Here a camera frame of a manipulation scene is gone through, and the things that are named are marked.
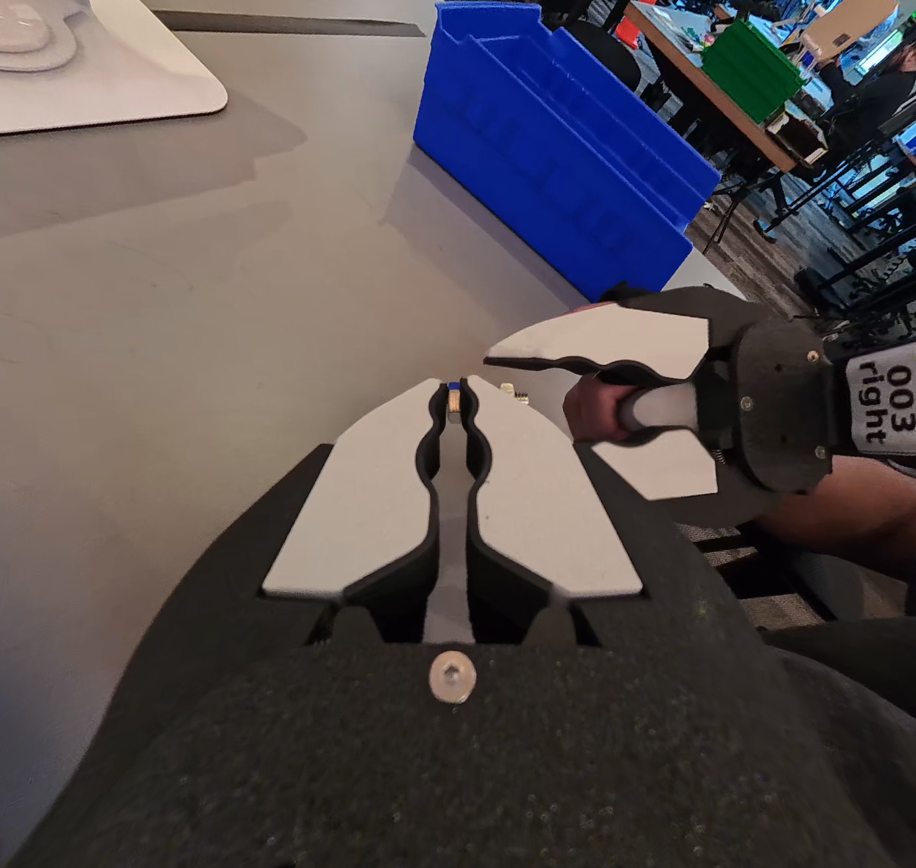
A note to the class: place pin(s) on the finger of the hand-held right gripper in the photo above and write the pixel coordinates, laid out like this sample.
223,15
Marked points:
665,467
630,335

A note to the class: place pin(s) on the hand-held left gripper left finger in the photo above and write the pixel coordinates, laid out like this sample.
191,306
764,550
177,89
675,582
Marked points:
350,510

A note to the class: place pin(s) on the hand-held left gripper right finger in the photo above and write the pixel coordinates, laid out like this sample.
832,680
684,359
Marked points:
551,517

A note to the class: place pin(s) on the short silver bolt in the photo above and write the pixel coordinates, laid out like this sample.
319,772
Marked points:
517,392

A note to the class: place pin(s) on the silver hex nut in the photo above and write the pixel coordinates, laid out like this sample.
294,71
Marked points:
454,403

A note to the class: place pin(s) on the blue plastic bin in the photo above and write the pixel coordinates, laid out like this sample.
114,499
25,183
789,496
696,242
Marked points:
537,152

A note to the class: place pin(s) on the person's right forearm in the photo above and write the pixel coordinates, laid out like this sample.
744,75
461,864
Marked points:
844,510

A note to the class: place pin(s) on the grey desk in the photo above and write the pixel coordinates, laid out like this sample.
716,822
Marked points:
215,310

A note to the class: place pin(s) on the person's right hand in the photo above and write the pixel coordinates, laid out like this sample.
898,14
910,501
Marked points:
594,410

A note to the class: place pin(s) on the green plastic crate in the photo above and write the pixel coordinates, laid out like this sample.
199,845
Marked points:
751,70

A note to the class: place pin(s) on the wooden background table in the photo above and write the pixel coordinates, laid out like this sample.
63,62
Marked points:
680,45

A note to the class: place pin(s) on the small orange traffic cone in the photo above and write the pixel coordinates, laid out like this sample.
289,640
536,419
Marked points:
630,29

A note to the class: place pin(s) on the wooden stand board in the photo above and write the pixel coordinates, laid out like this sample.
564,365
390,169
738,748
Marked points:
851,24

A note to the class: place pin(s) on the white document stand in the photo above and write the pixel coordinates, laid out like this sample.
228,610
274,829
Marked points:
143,74

